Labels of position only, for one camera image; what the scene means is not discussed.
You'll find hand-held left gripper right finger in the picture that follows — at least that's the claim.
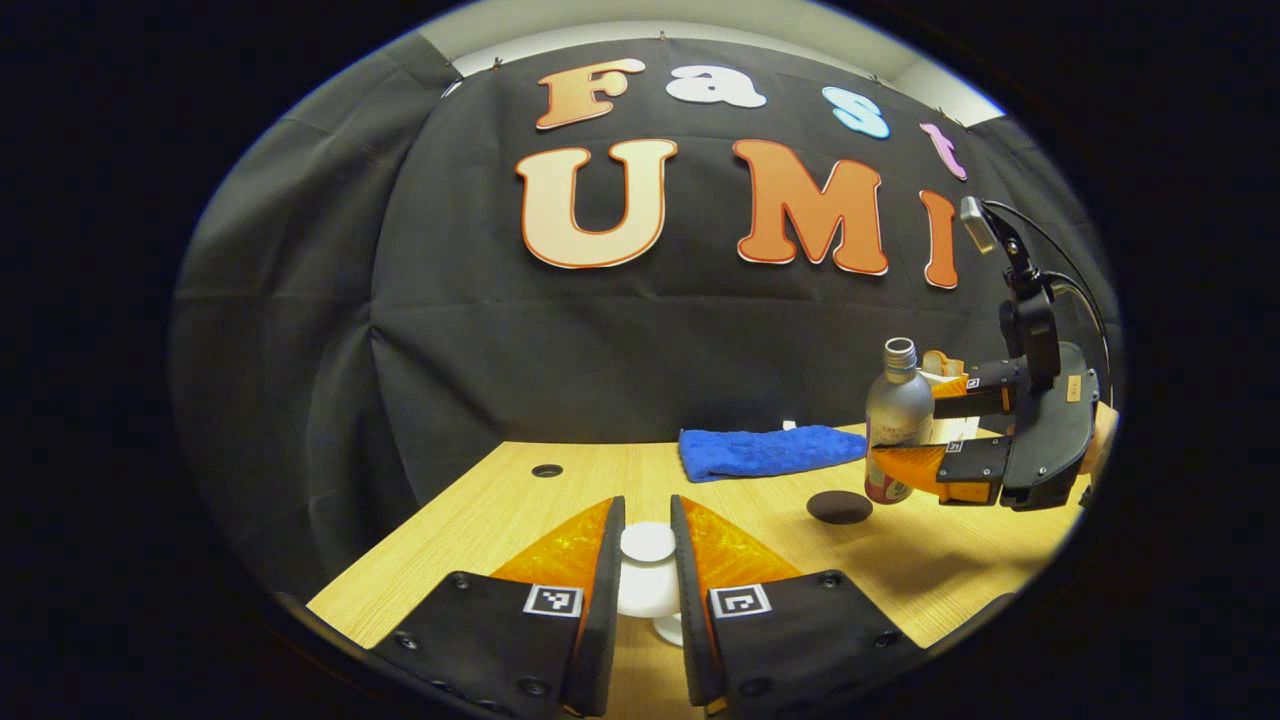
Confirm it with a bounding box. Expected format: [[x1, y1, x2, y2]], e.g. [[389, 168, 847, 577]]
[[670, 493, 926, 719]]

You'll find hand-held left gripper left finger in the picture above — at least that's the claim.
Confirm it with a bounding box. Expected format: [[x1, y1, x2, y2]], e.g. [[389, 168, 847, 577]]
[[370, 494, 627, 719]]

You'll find silver water bottle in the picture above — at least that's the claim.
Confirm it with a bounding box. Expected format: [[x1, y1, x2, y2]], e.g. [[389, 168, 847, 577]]
[[864, 337, 936, 506]]

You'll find dark brown round coaster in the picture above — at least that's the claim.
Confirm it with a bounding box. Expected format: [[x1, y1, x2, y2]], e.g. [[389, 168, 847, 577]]
[[806, 490, 874, 526]]

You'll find white toaster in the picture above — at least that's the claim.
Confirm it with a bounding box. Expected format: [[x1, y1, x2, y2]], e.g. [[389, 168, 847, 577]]
[[920, 368, 983, 447]]

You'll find blue towel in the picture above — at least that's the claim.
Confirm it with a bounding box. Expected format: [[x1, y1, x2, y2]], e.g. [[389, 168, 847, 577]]
[[678, 424, 869, 484]]

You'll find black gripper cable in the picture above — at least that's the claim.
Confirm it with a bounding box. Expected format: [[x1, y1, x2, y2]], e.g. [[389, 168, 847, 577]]
[[983, 198, 1114, 383]]

